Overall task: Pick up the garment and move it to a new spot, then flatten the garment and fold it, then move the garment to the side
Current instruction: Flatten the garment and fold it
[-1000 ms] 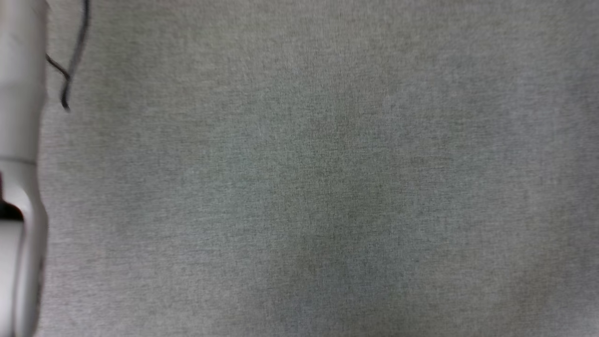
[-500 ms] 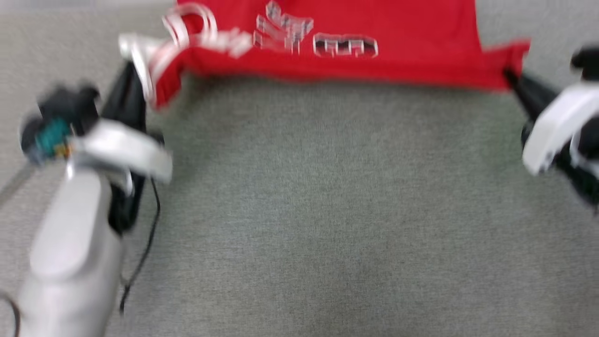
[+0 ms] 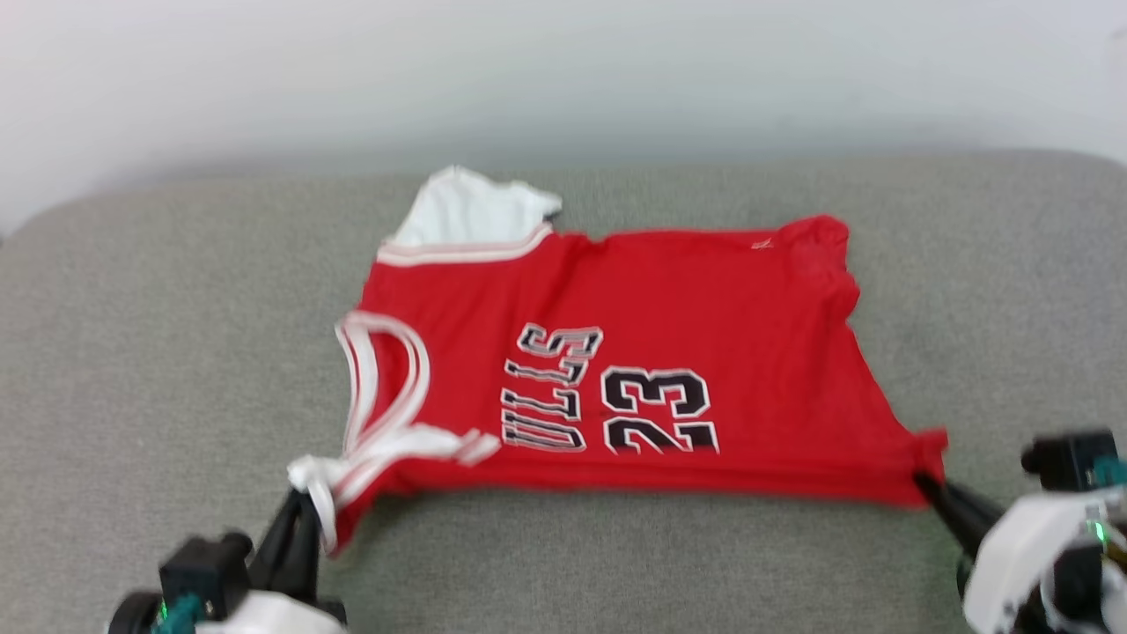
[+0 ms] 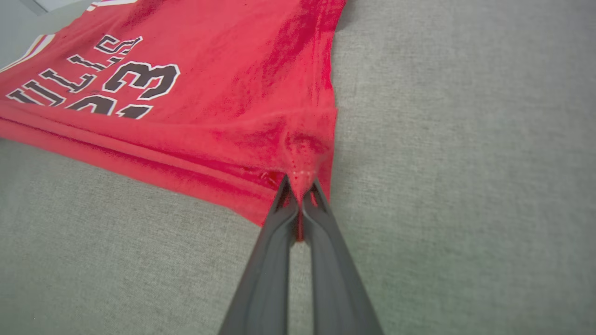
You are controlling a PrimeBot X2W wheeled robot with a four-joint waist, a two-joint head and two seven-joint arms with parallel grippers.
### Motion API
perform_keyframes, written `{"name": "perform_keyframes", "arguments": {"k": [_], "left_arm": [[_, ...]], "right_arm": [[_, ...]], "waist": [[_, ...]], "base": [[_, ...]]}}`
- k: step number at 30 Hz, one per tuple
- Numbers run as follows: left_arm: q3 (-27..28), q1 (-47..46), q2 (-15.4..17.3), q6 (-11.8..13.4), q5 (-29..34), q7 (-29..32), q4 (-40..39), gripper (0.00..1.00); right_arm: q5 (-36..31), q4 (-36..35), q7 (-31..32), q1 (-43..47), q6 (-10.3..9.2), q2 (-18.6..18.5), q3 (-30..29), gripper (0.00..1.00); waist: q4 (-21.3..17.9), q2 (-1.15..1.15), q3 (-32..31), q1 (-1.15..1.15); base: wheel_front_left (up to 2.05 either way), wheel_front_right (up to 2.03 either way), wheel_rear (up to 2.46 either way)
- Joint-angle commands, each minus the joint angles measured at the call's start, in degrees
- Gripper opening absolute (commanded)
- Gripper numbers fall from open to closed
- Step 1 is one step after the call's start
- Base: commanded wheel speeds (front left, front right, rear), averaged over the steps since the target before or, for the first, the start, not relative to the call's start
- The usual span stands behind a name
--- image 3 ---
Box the teal left camera connector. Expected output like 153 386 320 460
161 593 205 634

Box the red basketball jersey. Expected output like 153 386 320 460
287 165 951 557

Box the grey fabric sofa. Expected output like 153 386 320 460
0 148 1127 634

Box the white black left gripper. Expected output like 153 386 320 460
106 490 350 634

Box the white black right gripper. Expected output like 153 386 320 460
913 473 1127 634

